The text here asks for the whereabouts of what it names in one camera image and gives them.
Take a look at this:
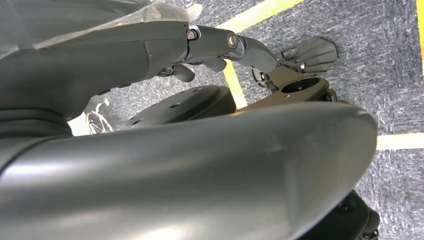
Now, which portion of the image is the yellow floor tape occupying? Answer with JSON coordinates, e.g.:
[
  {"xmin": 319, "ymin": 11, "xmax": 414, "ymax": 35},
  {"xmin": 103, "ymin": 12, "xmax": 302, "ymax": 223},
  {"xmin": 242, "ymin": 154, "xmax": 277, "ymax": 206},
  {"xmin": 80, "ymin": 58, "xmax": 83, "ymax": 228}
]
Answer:
[{"xmin": 215, "ymin": 0, "xmax": 304, "ymax": 110}]

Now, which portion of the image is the robot grey body shell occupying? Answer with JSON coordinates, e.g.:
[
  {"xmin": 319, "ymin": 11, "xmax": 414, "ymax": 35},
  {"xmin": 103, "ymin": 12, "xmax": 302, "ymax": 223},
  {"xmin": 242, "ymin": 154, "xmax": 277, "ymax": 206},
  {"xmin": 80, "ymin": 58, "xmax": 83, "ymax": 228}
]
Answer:
[{"xmin": 0, "ymin": 100, "xmax": 379, "ymax": 240}]

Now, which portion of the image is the black round plate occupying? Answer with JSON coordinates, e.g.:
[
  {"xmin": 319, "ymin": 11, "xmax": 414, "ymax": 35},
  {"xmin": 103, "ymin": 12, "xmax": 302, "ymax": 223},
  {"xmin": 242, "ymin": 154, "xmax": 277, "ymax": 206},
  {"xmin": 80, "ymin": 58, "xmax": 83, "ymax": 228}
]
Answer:
[{"xmin": 118, "ymin": 85, "xmax": 238, "ymax": 131}]

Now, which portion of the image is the black bracket mechanism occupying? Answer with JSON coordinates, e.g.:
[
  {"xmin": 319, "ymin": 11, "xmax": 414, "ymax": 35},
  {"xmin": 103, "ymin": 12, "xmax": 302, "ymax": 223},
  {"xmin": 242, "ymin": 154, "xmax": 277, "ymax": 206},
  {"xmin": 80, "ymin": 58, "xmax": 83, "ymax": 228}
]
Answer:
[{"xmin": 251, "ymin": 36, "xmax": 339, "ymax": 104}]

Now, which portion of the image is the robot left arm ribbed sleeve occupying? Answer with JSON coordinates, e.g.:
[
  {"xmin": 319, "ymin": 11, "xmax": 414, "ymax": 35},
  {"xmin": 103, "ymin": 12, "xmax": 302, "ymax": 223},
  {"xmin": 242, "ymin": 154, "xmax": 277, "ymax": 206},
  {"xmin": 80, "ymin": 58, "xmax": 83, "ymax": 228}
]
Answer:
[{"xmin": 0, "ymin": 108, "xmax": 73, "ymax": 139}]

